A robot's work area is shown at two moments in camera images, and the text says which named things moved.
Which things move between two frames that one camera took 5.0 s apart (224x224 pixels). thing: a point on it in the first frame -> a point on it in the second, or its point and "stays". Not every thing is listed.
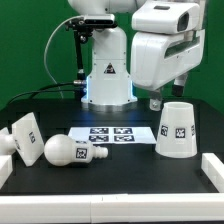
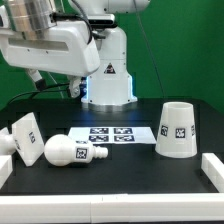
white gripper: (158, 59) -> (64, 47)
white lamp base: (26, 139) stays
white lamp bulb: (61, 150) stays
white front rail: (114, 208) stays
